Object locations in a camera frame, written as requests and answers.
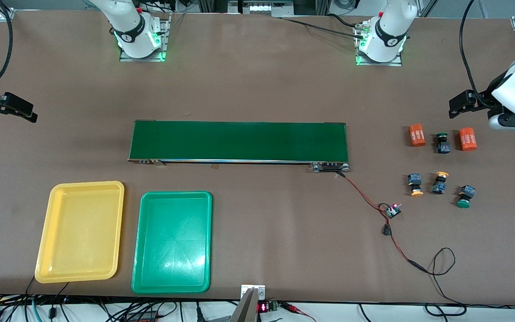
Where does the orange cylinder with white print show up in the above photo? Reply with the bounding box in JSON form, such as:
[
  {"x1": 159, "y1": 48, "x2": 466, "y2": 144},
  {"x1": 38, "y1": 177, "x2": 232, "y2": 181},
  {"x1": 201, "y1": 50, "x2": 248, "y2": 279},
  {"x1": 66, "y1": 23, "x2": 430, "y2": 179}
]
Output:
[
  {"x1": 408, "y1": 123, "x2": 426, "y2": 147},
  {"x1": 459, "y1": 127, "x2": 477, "y2": 151}
]

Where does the green push button switch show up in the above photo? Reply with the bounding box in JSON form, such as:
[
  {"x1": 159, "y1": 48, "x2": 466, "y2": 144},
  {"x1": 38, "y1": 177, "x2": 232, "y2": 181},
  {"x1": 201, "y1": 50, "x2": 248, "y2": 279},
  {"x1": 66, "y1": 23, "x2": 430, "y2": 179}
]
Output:
[
  {"x1": 456, "y1": 185, "x2": 477, "y2": 209},
  {"x1": 435, "y1": 132, "x2": 452, "y2": 154}
]

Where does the yellow push button switch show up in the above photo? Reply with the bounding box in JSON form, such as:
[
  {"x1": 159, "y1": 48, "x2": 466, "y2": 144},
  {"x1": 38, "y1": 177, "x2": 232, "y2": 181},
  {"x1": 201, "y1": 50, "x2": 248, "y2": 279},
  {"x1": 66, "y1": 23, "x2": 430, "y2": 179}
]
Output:
[
  {"x1": 431, "y1": 171, "x2": 449, "y2": 195},
  {"x1": 407, "y1": 174, "x2": 424, "y2": 197}
]

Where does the yellow plastic tray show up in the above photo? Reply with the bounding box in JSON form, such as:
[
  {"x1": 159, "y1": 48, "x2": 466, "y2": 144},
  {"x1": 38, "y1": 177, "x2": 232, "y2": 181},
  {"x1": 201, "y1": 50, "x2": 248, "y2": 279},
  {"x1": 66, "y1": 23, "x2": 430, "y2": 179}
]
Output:
[{"x1": 34, "y1": 181, "x2": 125, "y2": 284}]

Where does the green plastic tray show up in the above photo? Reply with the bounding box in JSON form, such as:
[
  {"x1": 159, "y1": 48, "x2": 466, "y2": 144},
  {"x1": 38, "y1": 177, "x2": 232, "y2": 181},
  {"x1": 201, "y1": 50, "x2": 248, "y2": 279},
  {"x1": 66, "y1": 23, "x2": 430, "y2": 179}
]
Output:
[{"x1": 131, "y1": 191, "x2": 213, "y2": 294}]

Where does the green conveyor belt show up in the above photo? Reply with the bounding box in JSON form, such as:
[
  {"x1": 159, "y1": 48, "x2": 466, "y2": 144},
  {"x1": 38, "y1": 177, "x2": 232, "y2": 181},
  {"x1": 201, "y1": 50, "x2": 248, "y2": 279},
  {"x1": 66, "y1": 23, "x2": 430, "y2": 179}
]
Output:
[{"x1": 128, "y1": 120, "x2": 350, "y2": 173}]

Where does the red clip lead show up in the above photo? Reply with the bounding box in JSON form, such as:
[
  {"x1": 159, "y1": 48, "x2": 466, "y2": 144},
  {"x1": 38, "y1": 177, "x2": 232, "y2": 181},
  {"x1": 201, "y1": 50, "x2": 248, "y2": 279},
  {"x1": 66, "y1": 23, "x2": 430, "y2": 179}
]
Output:
[{"x1": 279, "y1": 301, "x2": 317, "y2": 322}]

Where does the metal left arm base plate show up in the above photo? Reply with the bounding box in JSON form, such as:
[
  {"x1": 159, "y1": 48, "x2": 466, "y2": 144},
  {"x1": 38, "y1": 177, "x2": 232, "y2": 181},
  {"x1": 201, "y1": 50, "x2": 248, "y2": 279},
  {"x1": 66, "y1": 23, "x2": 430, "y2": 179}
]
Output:
[{"x1": 355, "y1": 22, "x2": 403, "y2": 67}]

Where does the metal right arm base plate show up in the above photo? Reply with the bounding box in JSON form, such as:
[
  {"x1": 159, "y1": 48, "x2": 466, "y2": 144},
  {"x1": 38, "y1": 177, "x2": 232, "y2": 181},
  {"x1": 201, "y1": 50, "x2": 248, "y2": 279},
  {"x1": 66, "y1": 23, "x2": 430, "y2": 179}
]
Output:
[{"x1": 119, "y1": 13, "x2": 171, "y2": 62}]

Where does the black cable to arm base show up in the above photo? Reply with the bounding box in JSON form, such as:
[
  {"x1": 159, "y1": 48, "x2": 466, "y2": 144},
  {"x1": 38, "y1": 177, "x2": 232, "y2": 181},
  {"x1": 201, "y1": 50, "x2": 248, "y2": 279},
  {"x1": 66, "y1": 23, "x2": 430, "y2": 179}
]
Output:
[
  {"x1": 280, "y1": 17, "x2": 367, "y2": 38},
  {"x1": 327, "y1": 13, "x2": 363, "y2": 30}
]

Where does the red and black power wire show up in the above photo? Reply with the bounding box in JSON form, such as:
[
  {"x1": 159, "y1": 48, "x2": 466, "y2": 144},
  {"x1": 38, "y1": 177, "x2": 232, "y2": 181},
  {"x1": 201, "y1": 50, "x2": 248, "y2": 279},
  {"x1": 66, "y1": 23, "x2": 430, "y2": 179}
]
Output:
[{"x1": 336, "y1": 171, "x2": 467, "y2": 316}]

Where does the black cable with inline block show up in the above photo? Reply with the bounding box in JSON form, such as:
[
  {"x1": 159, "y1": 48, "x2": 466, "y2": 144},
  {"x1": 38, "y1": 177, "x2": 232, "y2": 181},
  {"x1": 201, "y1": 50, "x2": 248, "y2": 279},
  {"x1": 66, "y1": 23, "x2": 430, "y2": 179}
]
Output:
[{"x1": 48, "y1": 282, "x2": 70, "y2": 319}]

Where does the silver metal rack frame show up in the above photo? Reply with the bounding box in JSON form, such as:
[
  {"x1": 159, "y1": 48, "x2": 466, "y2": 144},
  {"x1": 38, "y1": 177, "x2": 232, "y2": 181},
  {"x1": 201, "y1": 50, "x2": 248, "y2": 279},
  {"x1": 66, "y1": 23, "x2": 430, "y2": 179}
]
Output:
[{"x1": 197, "y1": 0, "x2": 332, "y2": 18}]

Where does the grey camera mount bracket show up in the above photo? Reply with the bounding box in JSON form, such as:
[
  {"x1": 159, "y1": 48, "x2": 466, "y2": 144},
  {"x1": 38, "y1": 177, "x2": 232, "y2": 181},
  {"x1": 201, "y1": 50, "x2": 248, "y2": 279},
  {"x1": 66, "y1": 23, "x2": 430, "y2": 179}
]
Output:
[{"x1": 230, "y1": 284, "x2": 266, "y2": 322}]

